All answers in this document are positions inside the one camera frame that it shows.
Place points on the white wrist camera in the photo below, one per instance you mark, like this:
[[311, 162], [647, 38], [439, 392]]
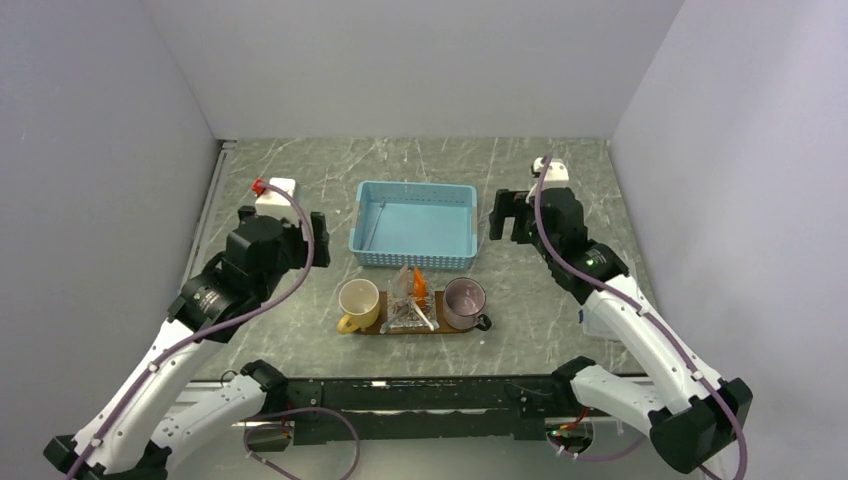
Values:
[[269, 202], [554, 171]]

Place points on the yellow ceramic mug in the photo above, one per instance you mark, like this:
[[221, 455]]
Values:
[[359, 300]]

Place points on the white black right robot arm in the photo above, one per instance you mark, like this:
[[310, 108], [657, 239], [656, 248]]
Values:
[[691, 413]]

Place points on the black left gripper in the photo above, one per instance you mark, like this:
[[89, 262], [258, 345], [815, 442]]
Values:
[[295, 232]]

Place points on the grey toothbrush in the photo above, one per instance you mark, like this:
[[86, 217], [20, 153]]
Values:
[[398, 314]]

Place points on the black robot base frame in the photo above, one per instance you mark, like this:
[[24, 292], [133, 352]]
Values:
[[316, 411]]

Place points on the brown oval wooden tray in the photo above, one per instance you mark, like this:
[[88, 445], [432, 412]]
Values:
[[444, 327]]

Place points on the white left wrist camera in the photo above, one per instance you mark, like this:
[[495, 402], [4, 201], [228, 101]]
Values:
[[269, 202]]

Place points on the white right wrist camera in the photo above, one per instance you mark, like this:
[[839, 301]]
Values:
[[554, 171]]

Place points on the mauve ceramic mug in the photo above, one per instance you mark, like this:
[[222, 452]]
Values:
[[464, 300]]

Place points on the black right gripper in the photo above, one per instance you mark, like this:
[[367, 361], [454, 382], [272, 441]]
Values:
[[510, 203]]

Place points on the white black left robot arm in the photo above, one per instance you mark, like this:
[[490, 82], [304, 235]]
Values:
[[133, 437]]

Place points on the light blue plastic basket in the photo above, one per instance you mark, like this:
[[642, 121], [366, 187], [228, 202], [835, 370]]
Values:
[[427, 225]]

